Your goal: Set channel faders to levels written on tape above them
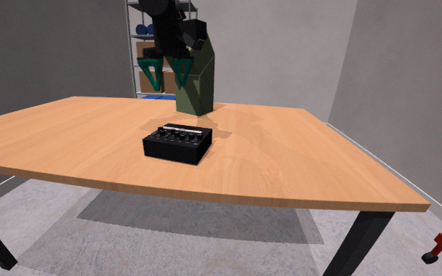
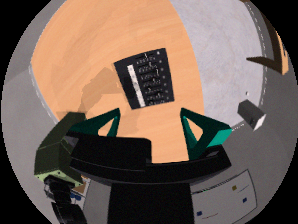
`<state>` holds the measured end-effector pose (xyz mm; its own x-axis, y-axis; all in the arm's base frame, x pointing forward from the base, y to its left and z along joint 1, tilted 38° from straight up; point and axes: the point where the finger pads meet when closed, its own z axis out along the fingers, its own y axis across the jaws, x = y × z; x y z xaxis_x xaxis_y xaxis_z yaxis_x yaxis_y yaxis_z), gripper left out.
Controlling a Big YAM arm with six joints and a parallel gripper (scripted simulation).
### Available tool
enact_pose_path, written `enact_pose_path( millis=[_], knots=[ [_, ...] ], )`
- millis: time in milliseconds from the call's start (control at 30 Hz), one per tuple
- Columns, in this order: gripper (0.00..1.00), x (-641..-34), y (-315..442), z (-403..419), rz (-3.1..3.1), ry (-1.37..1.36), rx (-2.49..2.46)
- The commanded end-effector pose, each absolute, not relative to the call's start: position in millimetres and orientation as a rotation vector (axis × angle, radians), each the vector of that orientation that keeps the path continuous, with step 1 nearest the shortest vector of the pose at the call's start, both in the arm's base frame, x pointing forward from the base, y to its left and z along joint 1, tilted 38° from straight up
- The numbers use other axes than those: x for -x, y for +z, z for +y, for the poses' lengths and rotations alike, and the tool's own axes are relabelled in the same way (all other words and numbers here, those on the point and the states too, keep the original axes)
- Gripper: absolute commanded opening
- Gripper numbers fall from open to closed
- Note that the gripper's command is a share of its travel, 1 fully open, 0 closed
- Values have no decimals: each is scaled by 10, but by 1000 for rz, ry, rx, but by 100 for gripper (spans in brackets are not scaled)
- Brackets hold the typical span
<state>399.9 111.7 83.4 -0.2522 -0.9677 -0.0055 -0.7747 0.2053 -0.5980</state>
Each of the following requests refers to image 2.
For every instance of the black control desk with knobs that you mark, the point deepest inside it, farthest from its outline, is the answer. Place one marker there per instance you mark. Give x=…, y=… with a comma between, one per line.
x=135, y=75

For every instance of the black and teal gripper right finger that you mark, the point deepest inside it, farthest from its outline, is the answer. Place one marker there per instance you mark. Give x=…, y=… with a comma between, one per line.
x=214, y=132

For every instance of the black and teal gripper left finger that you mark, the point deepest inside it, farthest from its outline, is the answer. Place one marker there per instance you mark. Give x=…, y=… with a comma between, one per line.
x=92, y=125

